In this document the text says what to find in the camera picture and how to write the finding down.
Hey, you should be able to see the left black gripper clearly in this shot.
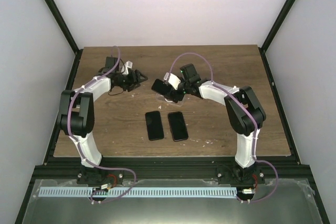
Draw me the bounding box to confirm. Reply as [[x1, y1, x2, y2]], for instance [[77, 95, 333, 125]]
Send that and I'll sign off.
[[115, 70, 148, 92]]

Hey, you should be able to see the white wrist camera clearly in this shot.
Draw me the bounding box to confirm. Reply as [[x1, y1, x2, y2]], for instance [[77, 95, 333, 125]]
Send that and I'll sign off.
[[121, 61, 133, 76], [163, 72, 181, 90]]

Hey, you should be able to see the clear magsafe phone case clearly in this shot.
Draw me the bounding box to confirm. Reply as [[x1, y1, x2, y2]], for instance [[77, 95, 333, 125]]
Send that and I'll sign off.
[[155, 94, 185, 106]]

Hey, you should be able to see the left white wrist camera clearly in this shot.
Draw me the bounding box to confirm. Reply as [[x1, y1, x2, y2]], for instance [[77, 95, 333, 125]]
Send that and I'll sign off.
[[121, 61, 133, 76]]

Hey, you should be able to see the left black frame post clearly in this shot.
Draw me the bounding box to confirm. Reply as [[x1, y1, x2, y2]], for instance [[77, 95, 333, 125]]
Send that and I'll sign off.
[[44, 0, 80, 55]]

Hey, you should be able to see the right black frame post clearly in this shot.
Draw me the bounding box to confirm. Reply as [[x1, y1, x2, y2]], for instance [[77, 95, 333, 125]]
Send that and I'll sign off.
[[261, 0, 314, 51]]

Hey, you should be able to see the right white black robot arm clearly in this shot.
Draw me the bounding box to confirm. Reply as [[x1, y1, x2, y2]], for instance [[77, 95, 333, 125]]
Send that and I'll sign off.
[[163, 64, 266, 184]]

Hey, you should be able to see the purple cable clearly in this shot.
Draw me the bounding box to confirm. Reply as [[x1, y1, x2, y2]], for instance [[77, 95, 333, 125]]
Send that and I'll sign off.
[[67, 45, 137, 206], [167, 52, 279, 205]]

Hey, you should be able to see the black frame post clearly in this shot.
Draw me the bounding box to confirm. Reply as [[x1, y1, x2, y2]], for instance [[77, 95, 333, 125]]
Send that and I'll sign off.
[[44, 0, 80, 55], [261, 0, 314, 51]]

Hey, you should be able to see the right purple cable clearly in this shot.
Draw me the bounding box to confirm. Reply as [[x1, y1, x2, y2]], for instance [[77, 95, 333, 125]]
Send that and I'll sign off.
[[167, 52, 279, 205]]

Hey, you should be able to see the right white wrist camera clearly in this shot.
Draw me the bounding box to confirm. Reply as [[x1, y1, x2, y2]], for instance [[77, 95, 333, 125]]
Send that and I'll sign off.
[[163, 72, 181, 90]]

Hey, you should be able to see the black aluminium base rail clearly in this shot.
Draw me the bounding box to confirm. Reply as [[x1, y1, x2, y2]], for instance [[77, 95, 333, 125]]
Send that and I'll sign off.
[[30, 157, 313, 186]]

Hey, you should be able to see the black phone case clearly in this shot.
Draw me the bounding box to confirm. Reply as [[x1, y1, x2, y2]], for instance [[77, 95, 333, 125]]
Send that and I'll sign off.
[[167, 111, 189, 142], [145, 111, 164, 141]]

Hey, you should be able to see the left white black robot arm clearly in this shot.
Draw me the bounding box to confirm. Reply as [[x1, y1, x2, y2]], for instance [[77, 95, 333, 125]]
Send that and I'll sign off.
[[57, 57, 148, 184]]

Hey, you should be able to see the pink phone black screen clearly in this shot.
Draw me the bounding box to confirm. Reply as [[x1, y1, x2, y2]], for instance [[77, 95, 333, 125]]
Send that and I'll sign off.
[[169, 113, 188, 141]]

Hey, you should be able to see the light blue slotted cable duct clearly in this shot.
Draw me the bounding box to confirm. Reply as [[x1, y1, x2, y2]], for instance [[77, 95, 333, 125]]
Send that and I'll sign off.
[[37, 187, 237, 198]]

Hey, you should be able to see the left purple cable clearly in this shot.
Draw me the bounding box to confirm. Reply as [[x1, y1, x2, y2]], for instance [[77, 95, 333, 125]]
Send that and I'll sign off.
[[67, 45, 137, 206]]

